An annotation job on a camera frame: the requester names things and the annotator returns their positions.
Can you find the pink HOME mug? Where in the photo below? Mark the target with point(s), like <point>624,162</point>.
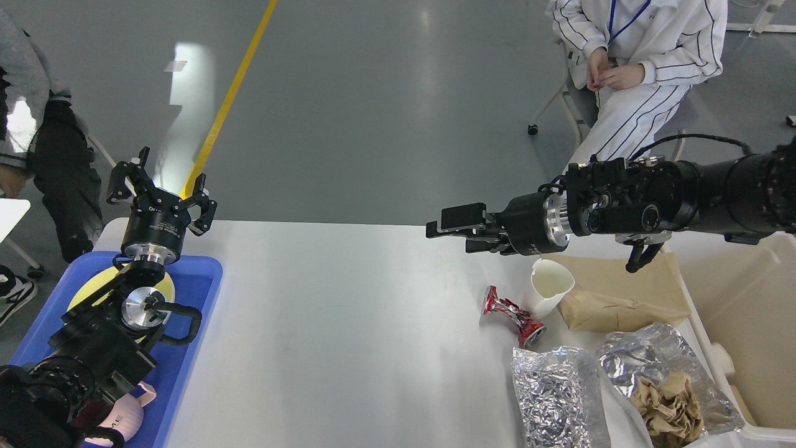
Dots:
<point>125,415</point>

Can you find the silver foil bag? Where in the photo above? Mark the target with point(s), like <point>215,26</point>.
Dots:
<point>559,397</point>
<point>654,352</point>

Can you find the crumpled silver foil bag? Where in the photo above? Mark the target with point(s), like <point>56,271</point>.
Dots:
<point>559,397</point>

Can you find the crumpled brown paper ball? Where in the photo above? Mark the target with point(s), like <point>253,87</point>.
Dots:
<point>670,410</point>

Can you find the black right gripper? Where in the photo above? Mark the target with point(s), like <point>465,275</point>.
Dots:
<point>533,224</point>

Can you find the yellow plastic plate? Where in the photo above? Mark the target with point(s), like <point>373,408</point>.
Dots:
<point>93,286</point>

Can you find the white paper cup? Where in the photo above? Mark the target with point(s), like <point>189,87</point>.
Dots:
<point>548,283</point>

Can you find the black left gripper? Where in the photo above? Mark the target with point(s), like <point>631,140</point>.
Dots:
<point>149,230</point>

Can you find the crushed red soda can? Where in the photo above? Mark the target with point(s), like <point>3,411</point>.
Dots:
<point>529,329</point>

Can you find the white plastic bin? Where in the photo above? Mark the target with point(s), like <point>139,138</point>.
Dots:
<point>744,309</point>

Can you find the grey rolling chair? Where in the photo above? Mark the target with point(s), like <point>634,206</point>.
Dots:
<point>582,111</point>

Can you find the brown paper bag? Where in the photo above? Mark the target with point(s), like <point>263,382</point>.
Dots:
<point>607,298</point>

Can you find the standing person in dark clothes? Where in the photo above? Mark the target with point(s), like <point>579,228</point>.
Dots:
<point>43,141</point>

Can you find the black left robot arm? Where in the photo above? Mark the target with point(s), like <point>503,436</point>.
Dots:
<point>103,350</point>

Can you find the white side table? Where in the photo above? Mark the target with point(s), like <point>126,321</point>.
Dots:
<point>12,211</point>

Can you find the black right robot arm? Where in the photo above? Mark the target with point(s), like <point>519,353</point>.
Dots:
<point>641,201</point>

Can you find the seated person in white tracksuit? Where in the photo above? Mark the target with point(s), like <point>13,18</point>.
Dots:
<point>640,59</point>

